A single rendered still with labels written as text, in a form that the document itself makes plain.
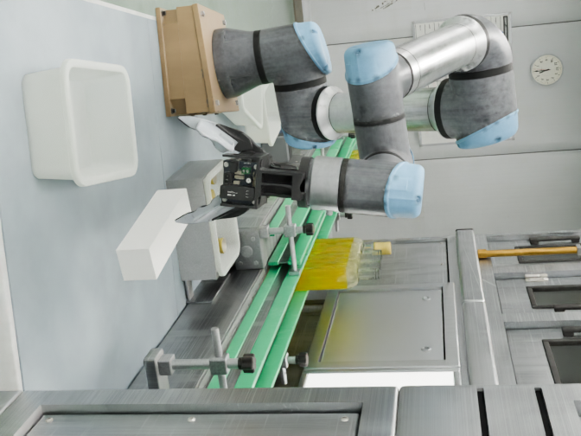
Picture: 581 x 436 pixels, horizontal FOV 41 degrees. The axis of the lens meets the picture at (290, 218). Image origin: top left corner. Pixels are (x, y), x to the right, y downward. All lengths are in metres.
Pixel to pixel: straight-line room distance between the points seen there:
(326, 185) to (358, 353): 0.82
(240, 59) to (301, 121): 0.18
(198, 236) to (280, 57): 0.41
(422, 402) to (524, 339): 1.04
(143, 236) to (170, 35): 0.46
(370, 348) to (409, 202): 0.83
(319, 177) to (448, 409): 0.35
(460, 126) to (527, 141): 6.41
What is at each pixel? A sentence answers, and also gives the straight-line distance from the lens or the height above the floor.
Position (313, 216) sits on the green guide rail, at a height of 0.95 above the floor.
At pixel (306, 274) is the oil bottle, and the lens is 1.90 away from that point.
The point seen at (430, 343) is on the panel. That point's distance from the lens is 1.83.
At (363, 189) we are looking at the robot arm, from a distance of 1.04.
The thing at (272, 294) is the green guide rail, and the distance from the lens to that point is 1.74.
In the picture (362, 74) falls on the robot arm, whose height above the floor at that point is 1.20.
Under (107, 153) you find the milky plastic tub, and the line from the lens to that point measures 1.29.
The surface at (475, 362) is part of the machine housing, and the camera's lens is 1.75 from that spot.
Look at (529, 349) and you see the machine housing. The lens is 1.90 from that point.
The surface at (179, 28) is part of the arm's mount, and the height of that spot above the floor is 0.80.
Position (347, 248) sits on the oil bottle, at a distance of 2.00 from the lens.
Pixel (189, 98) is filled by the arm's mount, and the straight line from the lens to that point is 1.64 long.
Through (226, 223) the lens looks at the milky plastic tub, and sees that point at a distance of 1.78.
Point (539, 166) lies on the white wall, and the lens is 7.96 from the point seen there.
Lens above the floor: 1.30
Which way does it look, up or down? 11 degrees down
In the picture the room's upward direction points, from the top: 87 degrees clockwise
